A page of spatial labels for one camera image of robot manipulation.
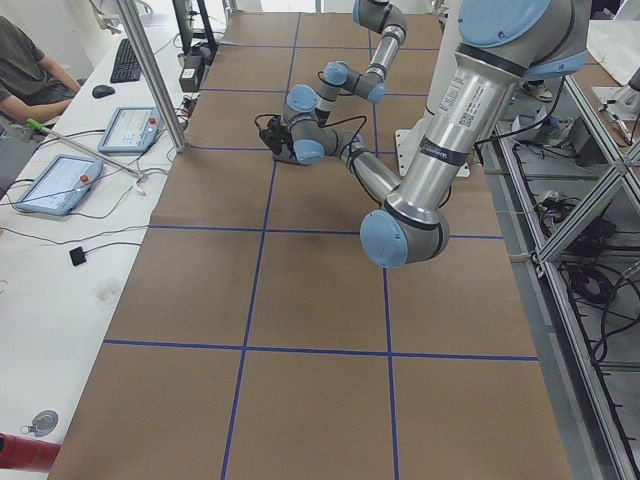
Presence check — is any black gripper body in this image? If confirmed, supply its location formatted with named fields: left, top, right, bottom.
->
left=276, top=126, right=295, bottom=156

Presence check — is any pink and grey towel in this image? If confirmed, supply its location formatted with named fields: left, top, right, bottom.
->
left=272, top=151, right=300, bottom=165

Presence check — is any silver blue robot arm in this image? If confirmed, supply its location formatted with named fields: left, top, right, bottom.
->
left=262, top=1, right=591, bottom=268
left=315, top=0, right=407, bottom=126

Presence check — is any black box white label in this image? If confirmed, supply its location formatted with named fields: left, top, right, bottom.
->
left=179, top=55, right=205, bottom=93

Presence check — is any black monitor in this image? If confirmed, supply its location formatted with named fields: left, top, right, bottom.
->
left=172, top=0, right=218, bottom=55

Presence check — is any upper teach pendant tablet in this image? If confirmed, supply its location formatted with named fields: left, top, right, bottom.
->
left=98, top=106, right=162, bottom=155

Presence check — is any teach pendant tablet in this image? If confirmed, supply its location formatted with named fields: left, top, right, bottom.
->
left=14, top=155, right=104, bottom=216
left=98, top=106, right=162, bottom=155

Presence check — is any black keyboard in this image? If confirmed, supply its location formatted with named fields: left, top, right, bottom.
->
left=110, top=38, right=142, bottom=84

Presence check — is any black computer mouse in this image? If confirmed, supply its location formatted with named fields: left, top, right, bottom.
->
left=92, top=85, right=115, bottom=99

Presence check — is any lower teach pendant tablet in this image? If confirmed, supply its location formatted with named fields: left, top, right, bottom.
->
left=14, top=155, right=104, bottom=216

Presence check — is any small black square pad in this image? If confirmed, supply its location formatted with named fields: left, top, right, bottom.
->
left=69, top=246, right=87, bottom=267

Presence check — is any seated person grey shirt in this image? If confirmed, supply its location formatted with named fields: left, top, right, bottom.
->
left=1, top=17, right=81, bottom=124

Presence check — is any round metal tape disc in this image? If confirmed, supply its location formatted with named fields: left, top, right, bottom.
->
left=20, top=409, right=59, bottom=438

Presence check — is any red cylinder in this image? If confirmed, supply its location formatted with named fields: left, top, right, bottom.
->
left=0, top=433, right=61, bottom=473

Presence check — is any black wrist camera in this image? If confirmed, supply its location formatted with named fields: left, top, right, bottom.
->
left=254, top=114, right=282, bottom=155

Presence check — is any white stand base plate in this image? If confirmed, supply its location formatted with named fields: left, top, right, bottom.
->
left=393, top=128, right=472, bottom=178

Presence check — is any aluminium frame post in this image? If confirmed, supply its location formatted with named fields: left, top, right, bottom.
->
left=116, top=0, right=186, bottom=153

